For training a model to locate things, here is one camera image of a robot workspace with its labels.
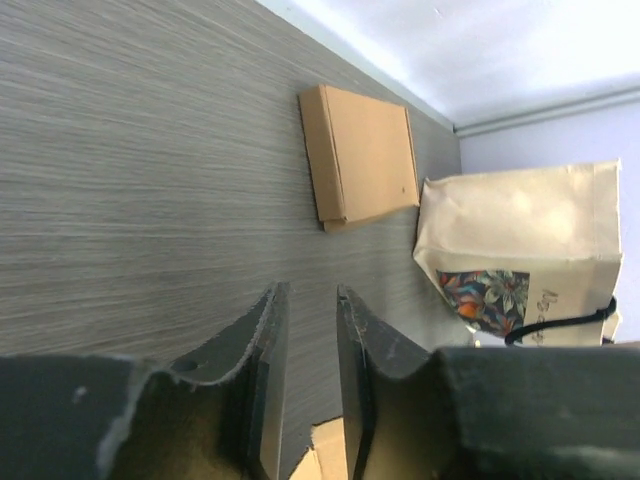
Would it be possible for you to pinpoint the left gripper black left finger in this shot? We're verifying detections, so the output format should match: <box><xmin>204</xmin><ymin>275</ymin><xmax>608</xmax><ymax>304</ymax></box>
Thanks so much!
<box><xmin>170</xmin><ymin>282</ymin><xmax>289</xmax><ymax>479</ymax></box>

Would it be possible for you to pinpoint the brown cardboard box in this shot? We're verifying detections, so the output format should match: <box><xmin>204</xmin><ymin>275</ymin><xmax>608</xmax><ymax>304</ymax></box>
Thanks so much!
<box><xmin>298</xmin><ymin>85</ymin><xmax>419</xmax><ymax>233</ymax></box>
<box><xmin>289</xmin><ymin>417</ymin><xmax>348</xmax><ymax>480</ymax></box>

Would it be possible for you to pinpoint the right aluminium frame post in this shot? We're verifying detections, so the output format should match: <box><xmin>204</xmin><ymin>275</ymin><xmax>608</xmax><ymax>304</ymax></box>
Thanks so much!
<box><xmin>453</xmin><ymin>86</ymin><xmax>639</xmax><ymax>138</ymax></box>

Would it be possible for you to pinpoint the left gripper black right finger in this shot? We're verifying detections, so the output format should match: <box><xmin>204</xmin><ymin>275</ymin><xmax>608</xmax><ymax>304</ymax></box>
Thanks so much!
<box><xmin>336</xmin><ymin>285</ymin><xmax>435</xmax><ymax>479</ymax></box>

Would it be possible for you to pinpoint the beige canvas tote bag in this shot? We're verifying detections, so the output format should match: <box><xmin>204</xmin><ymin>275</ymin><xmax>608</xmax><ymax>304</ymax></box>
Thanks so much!
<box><xmin>413</xmin><ymin>160</ymin><xmax>623</xmax><ymax>347</ymax></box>

